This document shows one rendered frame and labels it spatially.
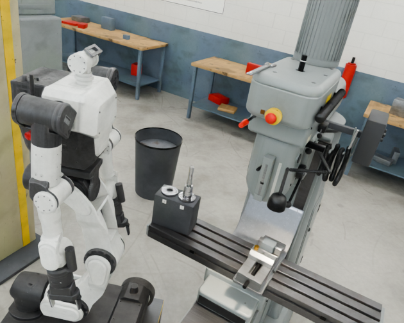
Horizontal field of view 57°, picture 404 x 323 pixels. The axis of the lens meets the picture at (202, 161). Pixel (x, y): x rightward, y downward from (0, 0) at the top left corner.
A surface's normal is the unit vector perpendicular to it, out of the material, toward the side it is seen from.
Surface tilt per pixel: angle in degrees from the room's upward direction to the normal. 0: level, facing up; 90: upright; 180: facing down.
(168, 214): 90
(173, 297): 0
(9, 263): 0
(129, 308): 0
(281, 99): 90
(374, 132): 90
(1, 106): 90
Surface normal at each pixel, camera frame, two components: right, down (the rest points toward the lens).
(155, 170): 0.05, 0.54
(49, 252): -0.13, 0.42
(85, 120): 0.62, 0.38
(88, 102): 0.77, -0.07
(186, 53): -0.48, 0.35
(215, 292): 0.15, -0.87
